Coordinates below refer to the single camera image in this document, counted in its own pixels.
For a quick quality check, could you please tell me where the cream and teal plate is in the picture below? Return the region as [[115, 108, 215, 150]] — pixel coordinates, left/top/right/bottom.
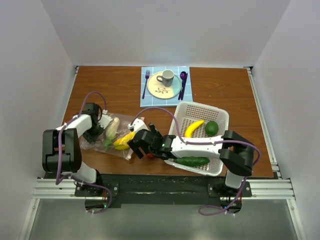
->
[[147, 71, 182, 100]]

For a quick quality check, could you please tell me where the clear zip top bag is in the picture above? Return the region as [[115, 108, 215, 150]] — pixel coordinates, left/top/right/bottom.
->
[[79, 113, 134, 161]]

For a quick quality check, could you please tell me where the purple plastic knife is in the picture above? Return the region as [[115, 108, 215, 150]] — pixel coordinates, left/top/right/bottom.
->
[[178, 79, 187, 100]]

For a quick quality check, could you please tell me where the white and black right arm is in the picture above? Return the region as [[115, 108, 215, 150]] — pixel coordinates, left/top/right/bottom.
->
[[127, 119, 260, 197]]

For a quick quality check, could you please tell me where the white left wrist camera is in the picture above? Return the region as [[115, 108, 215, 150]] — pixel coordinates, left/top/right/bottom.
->
[[98, 109, 113, 129]]

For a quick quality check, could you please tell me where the green felt fake food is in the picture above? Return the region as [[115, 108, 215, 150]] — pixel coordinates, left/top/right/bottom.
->
[[205, 120, 219, 137]]

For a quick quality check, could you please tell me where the pale white-green fake vegetable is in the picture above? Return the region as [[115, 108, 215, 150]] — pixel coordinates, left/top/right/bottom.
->
[[104, 117, 120, 150]]

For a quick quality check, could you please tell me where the purple plastic fork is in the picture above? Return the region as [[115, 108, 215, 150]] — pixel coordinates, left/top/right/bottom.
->
[[142, 69, 150, 99]]

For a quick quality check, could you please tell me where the grey ceramic mug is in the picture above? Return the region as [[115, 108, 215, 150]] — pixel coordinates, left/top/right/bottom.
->
[[156, 69, 175, 87]]

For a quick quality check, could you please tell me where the dark green felt cucumber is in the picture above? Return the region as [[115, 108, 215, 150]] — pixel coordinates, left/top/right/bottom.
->
[[173, 156, 210, 167]]

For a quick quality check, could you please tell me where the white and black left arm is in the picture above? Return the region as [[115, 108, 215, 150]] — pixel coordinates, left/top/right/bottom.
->
[[42, 102, 112, 196]]

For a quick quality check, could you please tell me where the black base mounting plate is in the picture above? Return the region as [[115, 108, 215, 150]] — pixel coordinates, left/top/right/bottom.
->
[[74, 173, 252, 209]]

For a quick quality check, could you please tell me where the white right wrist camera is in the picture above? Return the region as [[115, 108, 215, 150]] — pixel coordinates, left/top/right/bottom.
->
[[127, 118, 149, 133]]

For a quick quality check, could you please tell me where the small yellow banana bunch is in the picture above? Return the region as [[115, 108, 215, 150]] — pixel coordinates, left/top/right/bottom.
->
[[113, 131, 136, 151]]

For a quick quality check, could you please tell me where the blue checkered placemat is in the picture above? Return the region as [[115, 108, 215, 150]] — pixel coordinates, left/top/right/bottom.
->
[[139, 65, 194, 108]]

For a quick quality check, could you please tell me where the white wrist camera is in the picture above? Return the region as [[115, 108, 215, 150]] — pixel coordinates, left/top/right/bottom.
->
[[127, 118, 149, 133], [98, 109, 113, 129]]

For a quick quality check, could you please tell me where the aluminium frame rail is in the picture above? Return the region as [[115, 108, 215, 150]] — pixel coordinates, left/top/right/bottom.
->
[[31, 178, 295, 200]]

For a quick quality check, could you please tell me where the yellow fake banana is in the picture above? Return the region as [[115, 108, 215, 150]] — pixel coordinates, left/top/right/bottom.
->
[[184, 120, 205, 138]]

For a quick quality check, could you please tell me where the purple plastic spoon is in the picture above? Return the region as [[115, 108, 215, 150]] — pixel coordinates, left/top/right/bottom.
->
[[179, 71, 188, 81]]

